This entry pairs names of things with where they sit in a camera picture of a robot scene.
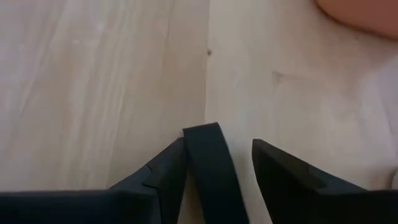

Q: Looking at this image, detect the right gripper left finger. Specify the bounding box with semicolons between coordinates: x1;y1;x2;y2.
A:
108;137;188;224

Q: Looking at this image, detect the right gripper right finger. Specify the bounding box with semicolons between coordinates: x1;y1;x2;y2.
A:
252;138;368;224

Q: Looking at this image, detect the orange plastic basket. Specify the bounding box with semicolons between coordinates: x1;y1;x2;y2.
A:
314;0;398;40

